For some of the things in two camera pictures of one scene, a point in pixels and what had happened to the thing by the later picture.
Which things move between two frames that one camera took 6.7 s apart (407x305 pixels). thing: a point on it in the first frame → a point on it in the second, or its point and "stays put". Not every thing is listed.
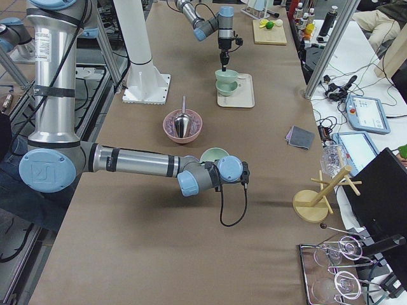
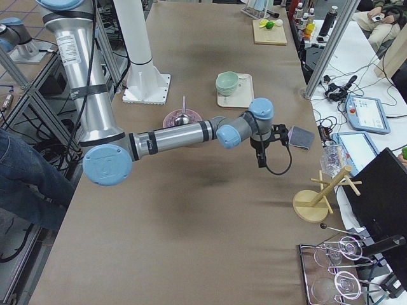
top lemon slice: [263, 22] stays put
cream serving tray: [243, 97] stays put
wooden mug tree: [313, 206] stays put
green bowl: [213, 154] → [226, 82]
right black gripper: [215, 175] → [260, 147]
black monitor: [380, 211] stays put
